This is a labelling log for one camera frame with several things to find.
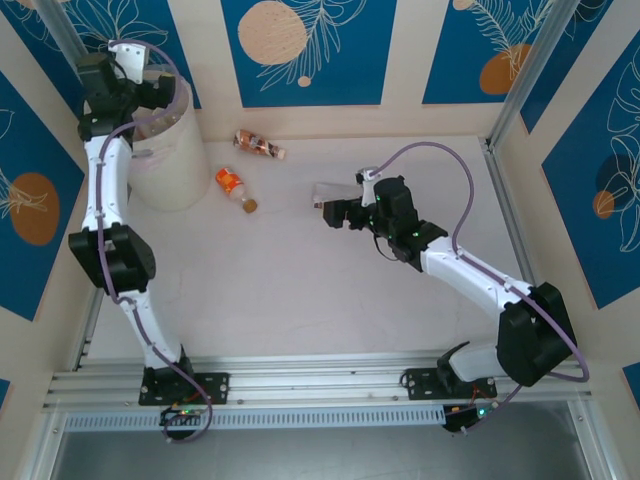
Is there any clear bottle green cap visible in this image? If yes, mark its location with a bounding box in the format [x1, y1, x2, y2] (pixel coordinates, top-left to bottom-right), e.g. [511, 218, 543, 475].
[311, 181, 365, 210]

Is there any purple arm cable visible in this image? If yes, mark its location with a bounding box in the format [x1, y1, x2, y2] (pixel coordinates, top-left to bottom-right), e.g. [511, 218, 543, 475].
[97, 39, 214, 445]
[367, 142, 591, 436]

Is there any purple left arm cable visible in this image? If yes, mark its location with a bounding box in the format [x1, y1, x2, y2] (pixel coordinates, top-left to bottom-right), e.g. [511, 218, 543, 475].
[97, 39, 214, 445]

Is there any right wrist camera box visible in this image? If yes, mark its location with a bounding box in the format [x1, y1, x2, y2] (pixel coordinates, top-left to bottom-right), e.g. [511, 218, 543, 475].
[353, 167, 384, 207]

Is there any white slotted cable duct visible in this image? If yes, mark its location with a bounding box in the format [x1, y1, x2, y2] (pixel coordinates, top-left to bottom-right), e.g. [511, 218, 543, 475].
[62, 405, 446, 432]

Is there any beige waste bin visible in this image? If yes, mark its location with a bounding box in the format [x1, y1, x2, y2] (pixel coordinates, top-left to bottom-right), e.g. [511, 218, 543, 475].
[127, 74, 210, 212]

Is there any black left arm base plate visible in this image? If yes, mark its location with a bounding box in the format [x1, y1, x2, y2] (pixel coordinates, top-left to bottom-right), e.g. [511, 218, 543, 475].
[138, 372, 231, 407]

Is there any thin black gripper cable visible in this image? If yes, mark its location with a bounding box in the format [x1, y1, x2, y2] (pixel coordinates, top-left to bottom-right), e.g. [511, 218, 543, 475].
[373, 233, 399, 262]

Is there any aluminium mounting rail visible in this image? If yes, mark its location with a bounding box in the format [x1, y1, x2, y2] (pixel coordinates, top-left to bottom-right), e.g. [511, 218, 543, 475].
[42, 352, 594, 414]

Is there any brown drink bottle beige cap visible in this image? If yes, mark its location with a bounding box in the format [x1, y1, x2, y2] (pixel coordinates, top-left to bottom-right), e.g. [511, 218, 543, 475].
[232, 128, 288, 161]

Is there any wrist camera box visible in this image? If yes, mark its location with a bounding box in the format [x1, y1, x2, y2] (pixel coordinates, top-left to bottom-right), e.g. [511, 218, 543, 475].
[353, 167, 384, 207]
[108, 40, 151, 84]

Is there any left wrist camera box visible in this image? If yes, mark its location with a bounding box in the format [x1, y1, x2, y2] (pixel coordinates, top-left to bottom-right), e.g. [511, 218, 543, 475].
[108, 40, 151, 84]

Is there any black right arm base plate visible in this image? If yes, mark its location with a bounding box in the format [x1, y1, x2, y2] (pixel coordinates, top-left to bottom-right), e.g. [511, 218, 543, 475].
[399, 367, 499, 401]

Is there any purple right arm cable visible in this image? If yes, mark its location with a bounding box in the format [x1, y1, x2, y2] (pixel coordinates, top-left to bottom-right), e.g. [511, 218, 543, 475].
[367, 142, 591, 436]

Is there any aluminium frame post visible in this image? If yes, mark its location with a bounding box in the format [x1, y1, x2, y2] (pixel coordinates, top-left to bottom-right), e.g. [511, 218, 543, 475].
[487, 0, 574, 151]
[34, 0, 94, 61]

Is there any orange label bottle brown cap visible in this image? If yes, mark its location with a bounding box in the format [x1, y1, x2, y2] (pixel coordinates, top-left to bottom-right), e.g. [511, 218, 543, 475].
[214, 167, 259, 215]

